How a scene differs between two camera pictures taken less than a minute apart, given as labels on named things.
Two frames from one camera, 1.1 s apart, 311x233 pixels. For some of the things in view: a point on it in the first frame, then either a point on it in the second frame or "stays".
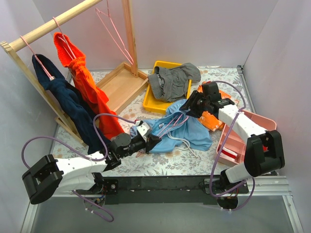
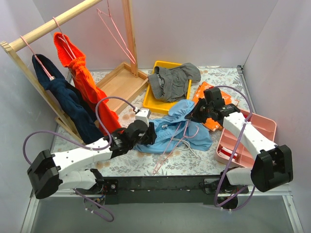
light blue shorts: (178, 129) stays
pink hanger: (175, 124) → (184, 137)
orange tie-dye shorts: (209, 120) stays
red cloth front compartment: (227, 153) stays
